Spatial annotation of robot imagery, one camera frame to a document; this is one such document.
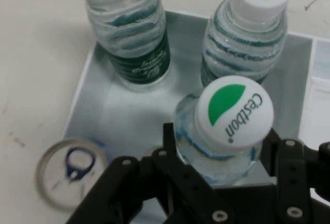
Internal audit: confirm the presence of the clear water bottle green label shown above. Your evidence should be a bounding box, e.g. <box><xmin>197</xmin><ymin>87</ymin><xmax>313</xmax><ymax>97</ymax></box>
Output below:
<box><xmin>84</xmin><ymin>0</ymin><xmax>171</xmax><ymax>92</ymax></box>
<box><xmin>174</xmin><ymin>75</ymin><xmax>274</xmax><ymax>186</ymax></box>
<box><xmin>200</xmin><ymin>0</ymin><xmax>296</xmax><ymax>88</ymax></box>

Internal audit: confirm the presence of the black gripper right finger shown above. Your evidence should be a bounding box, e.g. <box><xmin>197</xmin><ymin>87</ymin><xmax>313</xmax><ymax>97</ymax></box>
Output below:
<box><xmin>260</xmin><ymin>128</ymin><xmax>330</xmax><ymax>224</ymax></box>

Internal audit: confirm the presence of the white and blue cardboard box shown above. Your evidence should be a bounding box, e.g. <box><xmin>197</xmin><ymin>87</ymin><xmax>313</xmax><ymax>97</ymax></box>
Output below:
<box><xmin>60</xmin><ymin>9</ymin><xmax>330</xmax><ymax>224</ymax></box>

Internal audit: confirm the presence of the blue drink can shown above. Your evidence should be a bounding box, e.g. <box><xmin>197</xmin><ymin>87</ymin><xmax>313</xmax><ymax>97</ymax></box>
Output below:
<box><xmin>35</xmin><ymin>137</ymin><xmax>109</xmax><ymax>212</ymax></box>

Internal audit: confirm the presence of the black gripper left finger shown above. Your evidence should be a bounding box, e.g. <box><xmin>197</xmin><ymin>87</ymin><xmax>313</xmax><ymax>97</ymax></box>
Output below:
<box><xmin>65</xmin><ymin>122</ymin><xmax>227</xmax><ymax>224</ymax></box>

